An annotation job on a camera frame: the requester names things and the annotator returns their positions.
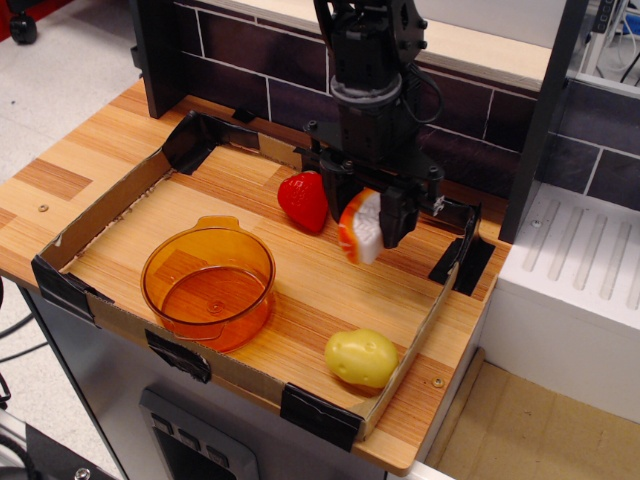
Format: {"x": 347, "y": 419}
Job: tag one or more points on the white and orange toy sushi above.
{"x": 359, "y": 232}

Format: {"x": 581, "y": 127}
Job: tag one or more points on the red toy strawberry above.
{"x": 303, "y": 199}

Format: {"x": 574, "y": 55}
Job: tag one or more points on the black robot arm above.
{"x": 376, "y": 85}

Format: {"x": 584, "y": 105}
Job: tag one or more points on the black chair caster wheel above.
{"x": 23, "y": 29}

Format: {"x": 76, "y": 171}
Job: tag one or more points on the grey oven control panel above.
{"x": 190, "y": 448}

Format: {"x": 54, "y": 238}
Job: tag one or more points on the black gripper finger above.
{"x": 341, "y": 186}
{"x": 398, "y": 215}

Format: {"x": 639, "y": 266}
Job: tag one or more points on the dark grey upright post right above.
{"x": 527, "y": 178}

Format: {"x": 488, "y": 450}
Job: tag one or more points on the white toy sink drainboard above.
{"x": 565, "y": 310}

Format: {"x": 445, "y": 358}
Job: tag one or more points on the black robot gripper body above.
{"x": 375, "y": 134}

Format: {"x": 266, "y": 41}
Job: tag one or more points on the yellow toy potato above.
{"x": 361, "y": 357}

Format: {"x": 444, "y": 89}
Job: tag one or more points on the orange transparent plastic pot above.
{"x": 212, "y": 283}

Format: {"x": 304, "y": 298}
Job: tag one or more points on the black upright post left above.
{"x": 159, "y": 53}

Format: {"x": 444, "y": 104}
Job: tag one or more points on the cardboard fence with black tape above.
{"x": 208, "y": 167}

